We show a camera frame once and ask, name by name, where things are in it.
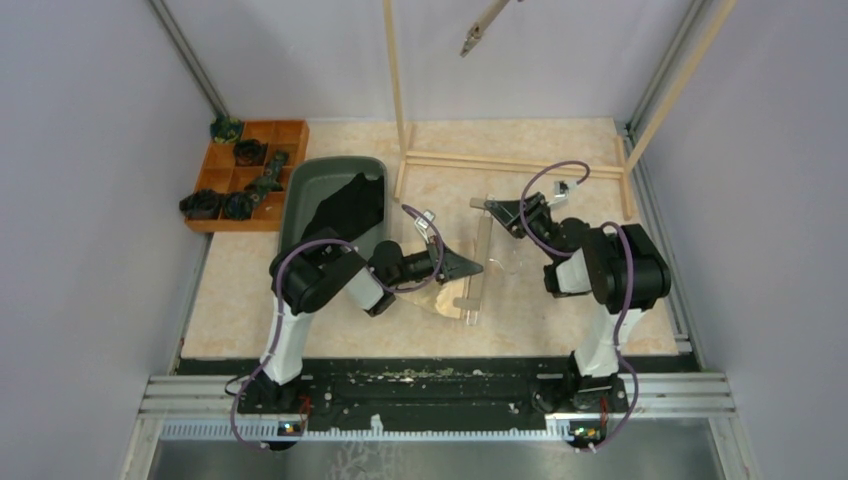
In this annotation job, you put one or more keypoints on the beige clip hanger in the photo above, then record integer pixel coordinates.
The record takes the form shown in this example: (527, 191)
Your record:
(510, 263)

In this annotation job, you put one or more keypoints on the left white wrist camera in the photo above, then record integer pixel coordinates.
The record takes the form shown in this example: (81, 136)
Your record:
(425, 226)

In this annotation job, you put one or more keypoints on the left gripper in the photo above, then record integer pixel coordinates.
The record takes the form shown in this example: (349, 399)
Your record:
(453, 266)

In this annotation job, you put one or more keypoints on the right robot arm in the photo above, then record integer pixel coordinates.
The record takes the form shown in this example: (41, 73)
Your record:
(619, 266)

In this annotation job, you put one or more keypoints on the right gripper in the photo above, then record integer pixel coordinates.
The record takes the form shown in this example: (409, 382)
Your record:
(509, 212)

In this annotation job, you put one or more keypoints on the beige cotton underwear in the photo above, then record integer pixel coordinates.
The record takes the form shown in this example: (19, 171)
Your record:
(437, 298)

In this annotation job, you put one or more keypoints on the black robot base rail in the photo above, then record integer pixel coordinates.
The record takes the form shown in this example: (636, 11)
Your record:
(474, 394)

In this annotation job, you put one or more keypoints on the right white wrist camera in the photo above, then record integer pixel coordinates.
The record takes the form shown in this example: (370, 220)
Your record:
(562, 191)

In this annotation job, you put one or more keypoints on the dark green plastic bin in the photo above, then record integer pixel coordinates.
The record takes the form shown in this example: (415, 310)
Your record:
(315, 180)

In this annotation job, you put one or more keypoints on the black garment in bin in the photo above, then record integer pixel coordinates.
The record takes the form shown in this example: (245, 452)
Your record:
(351, 211)

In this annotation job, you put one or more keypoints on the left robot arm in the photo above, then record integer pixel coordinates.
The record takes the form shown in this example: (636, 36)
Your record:
(307, 276)

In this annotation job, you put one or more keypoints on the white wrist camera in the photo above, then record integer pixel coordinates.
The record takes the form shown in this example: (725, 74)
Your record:
(562, 191)
(425, 226)

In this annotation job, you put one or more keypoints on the orange compartment tray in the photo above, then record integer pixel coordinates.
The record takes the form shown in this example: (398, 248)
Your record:
(224, 174)

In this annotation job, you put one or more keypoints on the wooden clothes rack frame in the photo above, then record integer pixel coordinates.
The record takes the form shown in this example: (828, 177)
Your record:
(627, 61)

